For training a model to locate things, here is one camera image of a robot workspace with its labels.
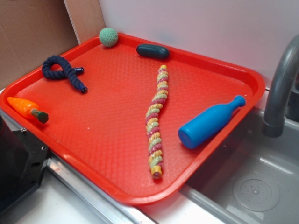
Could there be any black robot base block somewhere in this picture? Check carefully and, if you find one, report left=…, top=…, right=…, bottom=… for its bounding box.
left=0, top=118, right=49, bottom=214

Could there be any orange toy carrot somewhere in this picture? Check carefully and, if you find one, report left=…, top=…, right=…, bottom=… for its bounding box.
left=7, top=97, right=49, bottom=124

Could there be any red plastic tray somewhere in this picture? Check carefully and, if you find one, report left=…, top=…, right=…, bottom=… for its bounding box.
left=0, top=34, right=265, bottom=205

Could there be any blue plastic bottle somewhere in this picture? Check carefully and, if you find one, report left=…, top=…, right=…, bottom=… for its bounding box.
left=178, top=95, right=246, bottom=149

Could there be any dark teal oblong capsule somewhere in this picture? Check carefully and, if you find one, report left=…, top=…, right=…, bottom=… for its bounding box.
left=136, top=44, right=170, bottom=59

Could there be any green crocheted ball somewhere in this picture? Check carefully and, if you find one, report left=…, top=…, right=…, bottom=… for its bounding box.
left=99, top=28, right=118, bottom=47

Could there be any grey sink basin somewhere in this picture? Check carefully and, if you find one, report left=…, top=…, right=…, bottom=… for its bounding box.
left=181, top=109, right=299, bottom=224

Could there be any grey faucet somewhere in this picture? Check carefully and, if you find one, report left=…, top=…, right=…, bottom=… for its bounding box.
left=262, top=35, right=299, bottom=138

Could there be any brown cardboard box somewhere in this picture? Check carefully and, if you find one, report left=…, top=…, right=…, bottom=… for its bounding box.
left=0, top=0, right=105, bottom=89

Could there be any multicolour twisted rope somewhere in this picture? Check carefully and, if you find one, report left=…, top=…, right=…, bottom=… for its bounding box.
left=145, top=64, right=169, bottom=180

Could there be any dark blue rope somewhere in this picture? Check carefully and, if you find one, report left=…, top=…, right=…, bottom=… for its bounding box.
left=42, top=55, right=88, bottom=94

